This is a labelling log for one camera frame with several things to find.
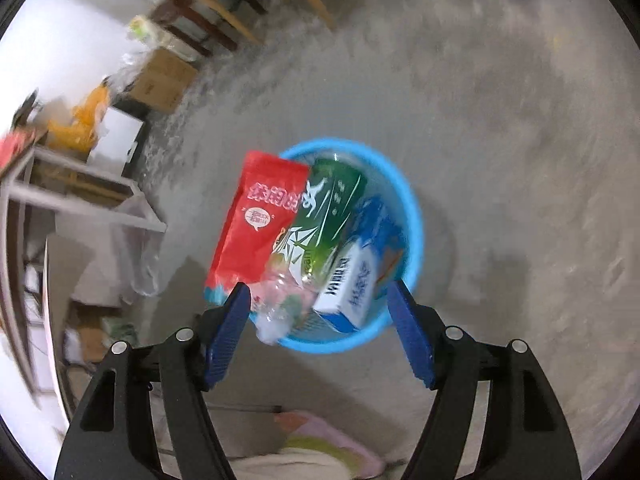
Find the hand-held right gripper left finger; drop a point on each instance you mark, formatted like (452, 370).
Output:
(227, 335)

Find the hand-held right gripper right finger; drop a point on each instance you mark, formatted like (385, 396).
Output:
(412, 337)

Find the blue and white carton box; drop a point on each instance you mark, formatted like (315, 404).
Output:
(350, 280)

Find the red snack packet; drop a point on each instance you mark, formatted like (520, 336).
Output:
(250, 230)

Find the blue plastic mesh basket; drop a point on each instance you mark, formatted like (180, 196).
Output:
(400, 200)

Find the green plastic bottle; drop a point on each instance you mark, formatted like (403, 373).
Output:
(325, 200)

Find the pink slipper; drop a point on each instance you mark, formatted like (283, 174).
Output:
(325, 432)

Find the green fluffy pants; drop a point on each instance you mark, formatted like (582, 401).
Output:
(310, 445)

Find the white fluffy robe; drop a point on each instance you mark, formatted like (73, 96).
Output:
(285, 467)

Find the white side table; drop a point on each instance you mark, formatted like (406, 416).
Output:
(85, 200)

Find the white foam box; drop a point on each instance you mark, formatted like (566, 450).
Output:
(117, 132)

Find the brown cardboard box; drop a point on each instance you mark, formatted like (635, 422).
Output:
(160, 82)

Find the yellow plastic bag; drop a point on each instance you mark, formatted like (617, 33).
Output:
(85, 110)

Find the pink plastic bag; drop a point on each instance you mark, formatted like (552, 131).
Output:
(12, 152)

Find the clear plastic bag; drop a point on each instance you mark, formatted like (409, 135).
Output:
(125, 67)

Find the green and white packet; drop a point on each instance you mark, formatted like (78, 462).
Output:
(145, 30)

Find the dark wooden stool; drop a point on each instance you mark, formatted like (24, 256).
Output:
(185, 10)

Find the wooden chair with grey seat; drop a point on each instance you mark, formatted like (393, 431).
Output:
(315, 0)

